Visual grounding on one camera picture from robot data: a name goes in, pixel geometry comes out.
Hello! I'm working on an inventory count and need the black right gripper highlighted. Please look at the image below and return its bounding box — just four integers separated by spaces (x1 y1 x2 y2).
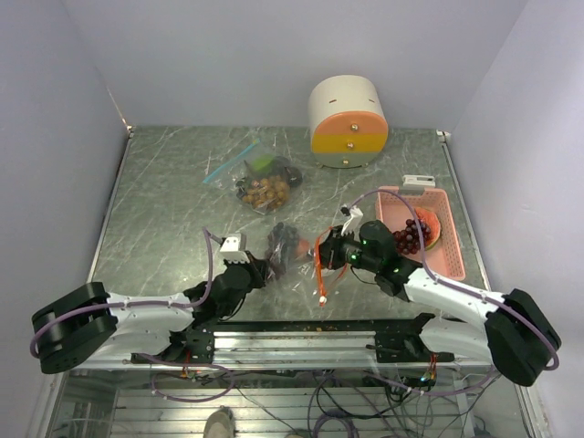
307 224 380 273

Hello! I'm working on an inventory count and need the fake brown round fruit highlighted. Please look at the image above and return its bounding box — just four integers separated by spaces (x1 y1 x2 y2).
296 239 313 259

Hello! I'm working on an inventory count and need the fake dark blue grape bunch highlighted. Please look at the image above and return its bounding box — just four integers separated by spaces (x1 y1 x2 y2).
265 222 300 280

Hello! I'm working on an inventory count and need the orange zip top bag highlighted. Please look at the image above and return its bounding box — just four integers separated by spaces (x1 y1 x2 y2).
267 231 332 307

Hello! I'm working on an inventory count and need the blue zip top bag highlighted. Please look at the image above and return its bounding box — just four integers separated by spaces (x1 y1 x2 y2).
203 141 304 214

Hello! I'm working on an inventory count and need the pink perforated plastic basket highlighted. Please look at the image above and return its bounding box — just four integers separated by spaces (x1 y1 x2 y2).
376 186 465 280

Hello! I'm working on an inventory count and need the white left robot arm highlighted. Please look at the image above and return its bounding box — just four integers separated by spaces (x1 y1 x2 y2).
30 256 270 374

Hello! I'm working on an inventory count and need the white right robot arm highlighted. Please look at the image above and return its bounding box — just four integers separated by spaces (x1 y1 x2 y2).
315 221 561 387

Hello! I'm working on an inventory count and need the fake brown longan bunch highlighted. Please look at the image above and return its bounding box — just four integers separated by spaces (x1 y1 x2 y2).
235 176 291 210

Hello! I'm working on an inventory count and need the fake green vegetable piece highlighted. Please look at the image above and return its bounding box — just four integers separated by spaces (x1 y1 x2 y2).
250 154 275 173

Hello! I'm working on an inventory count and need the small white plastic clip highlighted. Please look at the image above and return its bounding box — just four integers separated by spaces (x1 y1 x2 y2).
402 174 436 188

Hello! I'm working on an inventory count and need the round mini drawer cabinet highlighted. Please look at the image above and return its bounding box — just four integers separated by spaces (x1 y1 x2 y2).
308 75 390 169

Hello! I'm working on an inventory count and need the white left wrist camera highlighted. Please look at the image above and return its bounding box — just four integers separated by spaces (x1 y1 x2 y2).
220 234 250 264

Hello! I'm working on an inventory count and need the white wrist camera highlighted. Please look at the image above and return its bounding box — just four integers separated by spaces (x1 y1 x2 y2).
340 205 363 236
220 234 250 264

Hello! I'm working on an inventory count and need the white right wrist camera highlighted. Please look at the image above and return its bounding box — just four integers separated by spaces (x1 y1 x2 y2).
340 205 363 236

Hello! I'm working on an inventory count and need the aluminium rail frame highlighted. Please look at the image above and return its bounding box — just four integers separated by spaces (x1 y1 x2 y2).
26 314 553 438

